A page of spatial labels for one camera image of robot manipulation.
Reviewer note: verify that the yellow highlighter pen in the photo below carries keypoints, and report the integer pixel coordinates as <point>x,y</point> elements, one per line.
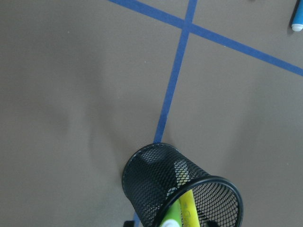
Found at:
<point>187,202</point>

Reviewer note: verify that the black mesh pen cup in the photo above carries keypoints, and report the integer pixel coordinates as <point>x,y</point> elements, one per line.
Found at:
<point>158,174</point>

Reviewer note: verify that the blue marker pen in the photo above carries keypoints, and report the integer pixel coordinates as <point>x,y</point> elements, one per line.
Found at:
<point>297,22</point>

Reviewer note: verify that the green highlighter pen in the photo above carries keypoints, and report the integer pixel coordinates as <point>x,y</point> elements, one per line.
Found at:
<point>173,216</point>

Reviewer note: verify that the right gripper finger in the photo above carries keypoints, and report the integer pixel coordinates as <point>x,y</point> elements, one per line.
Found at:
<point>129,223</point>

